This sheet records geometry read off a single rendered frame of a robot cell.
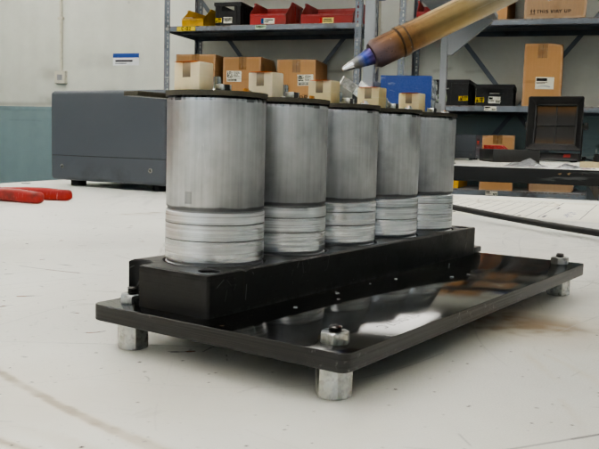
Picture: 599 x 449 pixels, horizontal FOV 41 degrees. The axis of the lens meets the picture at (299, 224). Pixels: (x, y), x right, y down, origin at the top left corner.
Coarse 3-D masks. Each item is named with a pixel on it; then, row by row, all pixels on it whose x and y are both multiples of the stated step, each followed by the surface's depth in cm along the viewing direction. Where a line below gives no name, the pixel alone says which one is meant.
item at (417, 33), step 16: (464, 0) 22; (480, 0) 22; (496, 0) 22; (512, 0) 22; (432, 16) 21; (448, 16) 21; (464, 16) 22; (480, 16) 22; (400, 32) 21; (416, 32) 21; (432, 32) 21; (448, 32) 22; (384, 48) 21; (400, 48) 21; (416, 48) 22; (384, 64) 22
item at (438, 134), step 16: (432, 128) 28; (448, 128) 28; (432, 144) 28; (448, 144) 28; (432, 160) 28; (448, 160) 28; (432, 176) 28; (448, 176) 28; (432, 192) 28; (448, 192) 28; (432, 208) 28; (448, 208) 28; (432, 224) 28; (448, 224) 29
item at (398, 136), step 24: (384, 120) 25; (408, 120) 26; (384, 144) 25; (408, 144) 26; (384, 168) 26; (408, 168) 26; (384, 192) 26; (408, 192) 26; (384, 216) 26; (408, 216) 26
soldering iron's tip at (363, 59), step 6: (366, 48) 22; (360, 54) 21; (366, 54) 21; (372, 54) 21; (354, 60) 21; (360, 60) 21; (366, 60) 21; (372, 60) 21; (348, 66) 21; (354, 66) 21; (360, 66) 22
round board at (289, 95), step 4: (288, 92) 21; (292, 92) 21; (288, 96) 21; (292, 96) 21; (296, 96) 21; (268, 100) 21; (272, 100) 21; (276, 100) 21; (280, 100) 21; (284, 100) 21; (288, 100) 21; (292, 100) 21; (296, 100) 21; (300, 100) 21; (304, 100) 21; (308, 100) 21; (312, 100) 21; (316, 100) 21; (320, 100) 21; (324, 100) 21; (324, 104) 22; (328, 104) 22
